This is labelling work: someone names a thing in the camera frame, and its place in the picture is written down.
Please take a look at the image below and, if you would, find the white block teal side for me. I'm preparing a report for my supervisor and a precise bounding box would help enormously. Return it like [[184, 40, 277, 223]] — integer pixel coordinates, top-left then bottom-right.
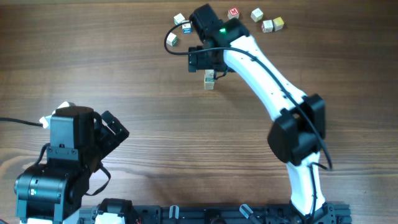
[[205, 70, 215, 82]]

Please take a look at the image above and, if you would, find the blue top block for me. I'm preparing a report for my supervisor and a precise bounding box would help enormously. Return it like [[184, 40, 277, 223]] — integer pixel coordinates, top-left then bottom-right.
[[204, 82, 215, 88]]

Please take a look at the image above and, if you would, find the red letter M block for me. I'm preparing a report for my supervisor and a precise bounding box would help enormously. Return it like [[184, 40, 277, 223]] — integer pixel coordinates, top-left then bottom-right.
[[228, 7, 240, 19]]

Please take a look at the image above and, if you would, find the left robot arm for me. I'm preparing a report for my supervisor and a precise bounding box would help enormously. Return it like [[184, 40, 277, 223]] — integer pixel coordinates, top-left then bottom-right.
[[14, 105, 129, 223]]

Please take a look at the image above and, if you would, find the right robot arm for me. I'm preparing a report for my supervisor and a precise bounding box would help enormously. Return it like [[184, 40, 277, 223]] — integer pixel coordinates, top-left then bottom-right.
[[188, 4, 325, 218]]

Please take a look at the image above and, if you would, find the white block blue side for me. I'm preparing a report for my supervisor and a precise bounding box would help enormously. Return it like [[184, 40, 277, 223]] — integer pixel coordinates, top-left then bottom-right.
[[182, 22, 192, 34]]

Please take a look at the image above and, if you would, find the white block green side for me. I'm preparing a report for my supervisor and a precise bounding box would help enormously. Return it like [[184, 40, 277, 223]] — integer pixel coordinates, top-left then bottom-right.
[[166, 32, 178, 46]]

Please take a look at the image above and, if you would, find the white block green edge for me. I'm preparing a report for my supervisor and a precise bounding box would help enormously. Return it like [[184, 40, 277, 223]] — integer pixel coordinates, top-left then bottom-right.
[[174, 13, 185, 25]]

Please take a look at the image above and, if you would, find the white cube block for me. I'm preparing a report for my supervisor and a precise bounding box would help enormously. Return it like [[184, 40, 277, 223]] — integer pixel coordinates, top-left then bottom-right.
[[251, 8, 264, 22]]

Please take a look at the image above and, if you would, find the white block red edge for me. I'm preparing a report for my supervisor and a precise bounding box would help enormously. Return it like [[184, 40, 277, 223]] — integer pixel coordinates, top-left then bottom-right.
[[261, 20, 274, 33]]

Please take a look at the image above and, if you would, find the yellow top block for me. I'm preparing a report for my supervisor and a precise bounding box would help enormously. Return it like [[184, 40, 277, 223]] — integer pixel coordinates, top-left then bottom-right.
[[272, 17, 284, 31]]

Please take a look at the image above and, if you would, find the right black cable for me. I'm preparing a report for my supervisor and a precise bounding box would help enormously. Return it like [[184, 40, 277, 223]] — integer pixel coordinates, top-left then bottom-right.
[[164, 21, 333, 224]]

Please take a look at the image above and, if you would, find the black cable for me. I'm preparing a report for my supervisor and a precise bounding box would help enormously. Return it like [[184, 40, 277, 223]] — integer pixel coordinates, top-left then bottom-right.
[[164, 21, 333, 224], [0, 116, 44, 128]]

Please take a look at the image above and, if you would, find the left black cable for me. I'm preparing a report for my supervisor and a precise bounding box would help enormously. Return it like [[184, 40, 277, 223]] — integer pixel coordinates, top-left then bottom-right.
[[0, 116, 44, 128]]

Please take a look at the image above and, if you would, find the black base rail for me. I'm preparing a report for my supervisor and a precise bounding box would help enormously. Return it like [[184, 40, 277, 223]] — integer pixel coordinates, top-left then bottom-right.
[[74, 203, 352, 224]]

